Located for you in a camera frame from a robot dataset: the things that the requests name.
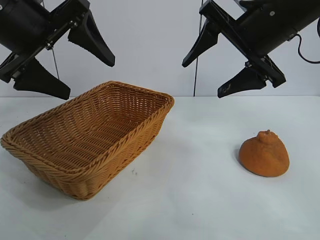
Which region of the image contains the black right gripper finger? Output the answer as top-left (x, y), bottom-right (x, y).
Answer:
top-left (181, 19), bottom-right (219, 68)
top-left (216, 65), bottom-right (266, 99)

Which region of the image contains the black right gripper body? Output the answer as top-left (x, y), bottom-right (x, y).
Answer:
top-left (199, 0), bottom-right (320, 89)

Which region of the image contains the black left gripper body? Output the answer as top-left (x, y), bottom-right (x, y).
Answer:
top-left (0, 0), bottom-right (91, 84)

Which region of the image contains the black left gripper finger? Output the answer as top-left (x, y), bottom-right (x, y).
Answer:
top-left (66, 10), bottom-right (116, 68)
top-left (12, 57), bottom-right (71, 100)

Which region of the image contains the bumpy orange fruit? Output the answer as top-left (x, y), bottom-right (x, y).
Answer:
top-left (238, 129), bottom-right (291, 178)

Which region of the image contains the tan woven wicker basket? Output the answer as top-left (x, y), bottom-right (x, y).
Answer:
top-left (0, 80), bottom-right (175, 201)

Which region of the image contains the thin grey cable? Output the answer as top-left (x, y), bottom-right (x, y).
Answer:
top-left (193, 0), bottom-right (204, 97)
top-left (50, 47), bottom-right (61, 80)

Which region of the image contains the thick black cable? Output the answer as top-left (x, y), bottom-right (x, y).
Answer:
top-left (295, 32), bottom-right (320, 64)

